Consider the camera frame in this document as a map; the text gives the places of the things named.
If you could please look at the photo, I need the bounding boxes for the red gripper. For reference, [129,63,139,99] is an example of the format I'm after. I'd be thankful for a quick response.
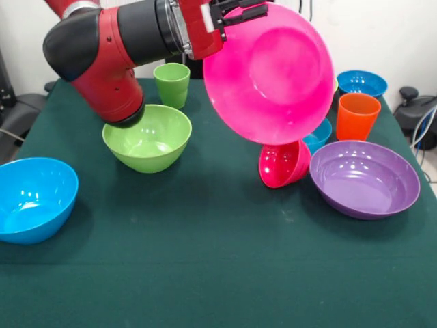
[177,0,269,62]

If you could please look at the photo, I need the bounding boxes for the large pink plastic bowl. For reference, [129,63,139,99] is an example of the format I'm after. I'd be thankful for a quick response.
[202,1,336,146]

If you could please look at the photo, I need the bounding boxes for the green plastic cup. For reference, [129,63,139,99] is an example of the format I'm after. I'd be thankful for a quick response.
[152,62,191,111]

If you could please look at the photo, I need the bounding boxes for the small dark blue bowl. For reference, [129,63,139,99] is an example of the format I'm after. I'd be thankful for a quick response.
[336,70,389,99]

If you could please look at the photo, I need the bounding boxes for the blue straight-sided bowl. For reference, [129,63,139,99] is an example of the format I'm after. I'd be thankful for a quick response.
[302,118,333,154]

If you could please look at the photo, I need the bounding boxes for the small crimson plastic bowl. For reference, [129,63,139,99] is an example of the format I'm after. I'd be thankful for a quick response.
[258,139,313,189]

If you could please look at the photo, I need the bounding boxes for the orange plastic cup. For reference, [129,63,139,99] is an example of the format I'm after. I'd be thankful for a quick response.
[335,92,382,142]

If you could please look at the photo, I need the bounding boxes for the wide purple plastic bowl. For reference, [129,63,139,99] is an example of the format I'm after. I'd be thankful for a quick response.
[309,140,421,221]

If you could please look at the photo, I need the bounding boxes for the dark green tablecloth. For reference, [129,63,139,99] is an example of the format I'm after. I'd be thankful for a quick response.
[0,77,437,328]

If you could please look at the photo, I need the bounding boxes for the large light blue bowl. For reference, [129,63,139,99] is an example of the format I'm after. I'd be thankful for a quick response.
[0,156,80,245]

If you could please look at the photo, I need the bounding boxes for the black wall cable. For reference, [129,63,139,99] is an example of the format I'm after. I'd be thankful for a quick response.
[297,0,315,21]

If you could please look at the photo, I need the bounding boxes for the black pedestal leg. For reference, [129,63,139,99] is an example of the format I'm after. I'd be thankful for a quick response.
[392,86,437,151]
[0,94,47,161]

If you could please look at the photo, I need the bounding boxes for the blue and white cables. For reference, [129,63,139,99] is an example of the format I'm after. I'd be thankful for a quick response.
[411,105,437,161]

